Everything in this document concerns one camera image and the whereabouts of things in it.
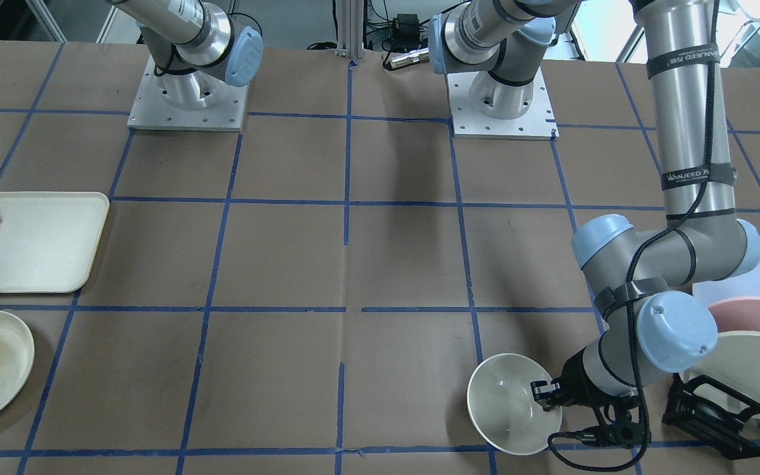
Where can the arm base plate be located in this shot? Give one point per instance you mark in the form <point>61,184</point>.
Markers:
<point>482,108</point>
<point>192,102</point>

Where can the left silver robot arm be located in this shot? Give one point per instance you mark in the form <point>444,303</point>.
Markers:
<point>643,219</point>

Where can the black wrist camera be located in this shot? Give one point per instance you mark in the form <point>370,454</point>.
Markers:
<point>625,431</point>

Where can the white rectangular tray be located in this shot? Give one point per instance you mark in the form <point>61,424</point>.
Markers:
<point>49,239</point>

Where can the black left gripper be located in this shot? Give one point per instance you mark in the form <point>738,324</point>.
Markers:
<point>576,381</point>

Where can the white ceramic bowl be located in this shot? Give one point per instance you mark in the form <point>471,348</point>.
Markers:
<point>502,408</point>

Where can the black dish rack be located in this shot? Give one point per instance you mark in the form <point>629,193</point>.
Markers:
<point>707,421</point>

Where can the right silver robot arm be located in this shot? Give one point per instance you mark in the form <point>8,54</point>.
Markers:
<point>68,116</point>

